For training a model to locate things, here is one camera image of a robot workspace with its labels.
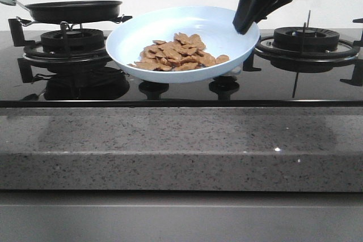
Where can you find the black gas burner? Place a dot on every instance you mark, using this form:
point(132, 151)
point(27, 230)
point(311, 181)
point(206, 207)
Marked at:
point(79, 40)
point(310, 39)

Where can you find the right black pan support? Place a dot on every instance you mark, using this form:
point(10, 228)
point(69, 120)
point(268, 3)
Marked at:
point(345, 54)

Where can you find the light blue plate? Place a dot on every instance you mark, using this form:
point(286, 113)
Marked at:
point(213, 24)

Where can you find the brown meat pieces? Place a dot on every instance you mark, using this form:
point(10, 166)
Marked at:
point(183, 53)

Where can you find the grey cabinet front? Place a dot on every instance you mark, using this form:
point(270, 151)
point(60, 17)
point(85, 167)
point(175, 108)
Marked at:
point(179, 216)

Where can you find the left black gas burner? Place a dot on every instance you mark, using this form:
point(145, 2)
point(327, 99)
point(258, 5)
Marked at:
point(79, 40)

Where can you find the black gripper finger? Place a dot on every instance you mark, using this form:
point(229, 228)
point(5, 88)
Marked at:
point(249, 12)
point(276, 2)

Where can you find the right black gas burner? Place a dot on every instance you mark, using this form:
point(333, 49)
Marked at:
point(310, 39)

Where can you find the right silver stove knob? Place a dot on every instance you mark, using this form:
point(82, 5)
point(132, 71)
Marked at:
point(232, 72)

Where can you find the black pan support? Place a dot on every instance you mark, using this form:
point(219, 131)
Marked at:
point(75, 66)
point(345, 54)

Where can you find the black glass cooktop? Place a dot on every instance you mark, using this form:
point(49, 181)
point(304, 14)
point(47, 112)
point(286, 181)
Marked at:
point(260, 83)

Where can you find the left black pan support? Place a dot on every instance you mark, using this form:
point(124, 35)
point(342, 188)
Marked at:
point(75, 66)

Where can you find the black frying pan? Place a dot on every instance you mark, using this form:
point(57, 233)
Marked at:
point(70, 11)

